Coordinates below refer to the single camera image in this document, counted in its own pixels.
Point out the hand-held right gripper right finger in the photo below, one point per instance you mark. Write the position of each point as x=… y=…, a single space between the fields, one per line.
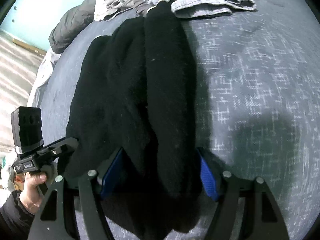
x=208 y=178

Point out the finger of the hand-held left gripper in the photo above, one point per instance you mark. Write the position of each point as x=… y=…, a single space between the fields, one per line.
x=60 y=147

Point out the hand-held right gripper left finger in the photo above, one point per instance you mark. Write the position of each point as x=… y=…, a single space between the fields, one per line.
x=112 y=173

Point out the black sweater with white trim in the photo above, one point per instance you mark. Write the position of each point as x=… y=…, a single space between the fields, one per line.
x=140 y=92

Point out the person's left forearm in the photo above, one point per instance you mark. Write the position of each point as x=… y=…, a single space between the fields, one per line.
x=12 y=217

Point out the person's left hand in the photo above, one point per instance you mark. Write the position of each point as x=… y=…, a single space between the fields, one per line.
x=31 y=192

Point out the beige curtain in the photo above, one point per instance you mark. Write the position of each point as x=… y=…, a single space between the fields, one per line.
x=15 y=80

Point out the light grey sheet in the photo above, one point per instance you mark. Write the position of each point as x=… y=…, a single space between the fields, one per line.
x=45 y=72

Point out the wooden trim strip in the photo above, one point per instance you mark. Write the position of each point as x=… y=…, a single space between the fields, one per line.
x=30 y=47

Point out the bed with blue-grey sheet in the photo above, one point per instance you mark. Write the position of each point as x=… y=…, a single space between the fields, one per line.
x=262 y=92

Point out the dark grey duvet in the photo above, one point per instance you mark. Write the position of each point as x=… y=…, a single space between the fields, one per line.
x=72 y=27

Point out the grey garment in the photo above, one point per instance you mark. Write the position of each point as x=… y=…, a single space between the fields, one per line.
x=120 y=2

